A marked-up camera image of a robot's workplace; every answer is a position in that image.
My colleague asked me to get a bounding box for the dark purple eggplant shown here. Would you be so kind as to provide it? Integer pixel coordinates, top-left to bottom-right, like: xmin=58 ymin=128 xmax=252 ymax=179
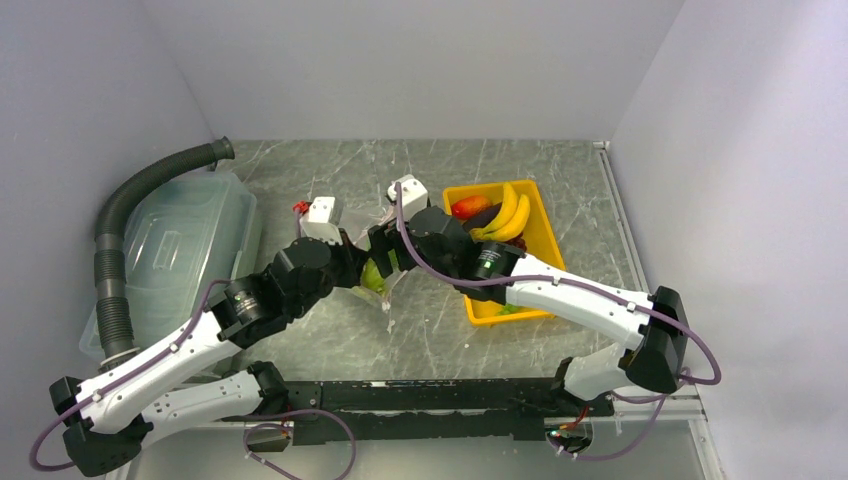
xmin=463 ymin=203 xmax=501 ymax=232

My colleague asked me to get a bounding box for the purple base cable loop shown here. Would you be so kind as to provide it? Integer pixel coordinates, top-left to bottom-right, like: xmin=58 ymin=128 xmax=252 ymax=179
xmin=242 ymin=407 xmax=358 ymax=480

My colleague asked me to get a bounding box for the green grape bunch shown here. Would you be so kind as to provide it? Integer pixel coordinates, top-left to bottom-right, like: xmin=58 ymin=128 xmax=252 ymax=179
xmin=496 ymin=304 xmax=522 ymax=316

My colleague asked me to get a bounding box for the celery stalk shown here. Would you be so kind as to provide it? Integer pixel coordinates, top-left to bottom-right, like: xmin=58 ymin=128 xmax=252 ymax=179
xmin=350 ymin=286 xmax=391 ymax=312

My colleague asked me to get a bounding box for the clear plastic storage box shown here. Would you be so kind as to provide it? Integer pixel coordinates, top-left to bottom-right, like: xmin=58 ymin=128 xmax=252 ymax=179
xmin=79 ymin=170 xmax=261 ymax=370

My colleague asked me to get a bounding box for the clear zip top bag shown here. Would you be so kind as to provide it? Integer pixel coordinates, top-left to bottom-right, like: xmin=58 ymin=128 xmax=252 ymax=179
xmin=339 ymin=207 xmax=407 ymax=305

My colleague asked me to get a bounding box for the green bumpy citrus fruit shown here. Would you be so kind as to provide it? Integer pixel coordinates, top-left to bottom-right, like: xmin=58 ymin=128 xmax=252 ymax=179
xmin=360 ymin=259 xmax=386 ymax=295

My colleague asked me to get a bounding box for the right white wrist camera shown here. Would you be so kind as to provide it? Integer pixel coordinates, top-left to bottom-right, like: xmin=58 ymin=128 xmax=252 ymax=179
xmin=386 ymin=174 xmax=431 ymax=220

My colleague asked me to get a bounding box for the yellow plastic tray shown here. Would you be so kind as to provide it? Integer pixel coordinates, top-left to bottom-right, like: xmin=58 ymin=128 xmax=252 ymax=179
xmin=442 ymin=180 xmax=565 ymax=327

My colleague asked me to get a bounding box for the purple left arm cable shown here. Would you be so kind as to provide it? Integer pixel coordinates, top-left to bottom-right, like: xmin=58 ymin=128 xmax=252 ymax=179
xmin=29 ymin=279 xmax=233 ymax=473

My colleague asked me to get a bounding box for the yellow banana bunch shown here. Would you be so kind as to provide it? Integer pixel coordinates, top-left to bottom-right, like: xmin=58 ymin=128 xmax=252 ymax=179
xmin=470 ymin=183 xmax=531 ymax=243

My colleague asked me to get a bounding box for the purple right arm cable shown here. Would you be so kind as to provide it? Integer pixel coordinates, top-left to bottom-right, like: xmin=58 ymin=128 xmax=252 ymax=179
xmin=393 ymin=182 xmax=722 ymax=462

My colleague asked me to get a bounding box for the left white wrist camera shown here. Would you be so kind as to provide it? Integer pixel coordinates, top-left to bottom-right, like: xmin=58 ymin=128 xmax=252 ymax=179
xmin=292 ymin=196 xmax=344 ymax=245

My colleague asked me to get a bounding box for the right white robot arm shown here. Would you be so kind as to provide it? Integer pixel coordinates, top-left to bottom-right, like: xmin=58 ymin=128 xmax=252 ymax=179
xmin=368 ymin=207 xmax=688 ymax=415

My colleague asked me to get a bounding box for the black corrugated hose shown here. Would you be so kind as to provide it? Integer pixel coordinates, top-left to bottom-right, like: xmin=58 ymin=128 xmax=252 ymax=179
xmin=93 ymin=136 xmax=236 ymax=359

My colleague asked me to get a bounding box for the red mango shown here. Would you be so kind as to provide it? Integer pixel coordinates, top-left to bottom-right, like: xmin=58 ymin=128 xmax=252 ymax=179
xmin=450 ymin=195 xmax=493 ymax=221

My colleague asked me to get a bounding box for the purple grape bunch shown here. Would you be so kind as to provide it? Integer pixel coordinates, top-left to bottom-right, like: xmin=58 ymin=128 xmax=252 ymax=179
xmin=508 ymin=235 xmax=527 ymax=252

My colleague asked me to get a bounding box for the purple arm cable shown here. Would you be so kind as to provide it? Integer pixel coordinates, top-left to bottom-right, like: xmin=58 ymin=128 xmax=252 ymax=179
xmin=29 ymin=279 xmax=233 ymax=473
xmin=393 ymin=182 xmax=722 ymax=462

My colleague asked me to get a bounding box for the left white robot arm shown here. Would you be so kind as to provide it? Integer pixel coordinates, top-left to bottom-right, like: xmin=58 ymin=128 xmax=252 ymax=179
xmin=50 ymin=237 xmax=367 ymax=477

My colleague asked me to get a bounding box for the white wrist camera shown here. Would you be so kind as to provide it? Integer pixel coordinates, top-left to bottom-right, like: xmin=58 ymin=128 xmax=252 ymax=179
xmin=386 ymin=174 xmax=431 ymax=220
xmin=292 ymin=196 xmax=344 ymax=245

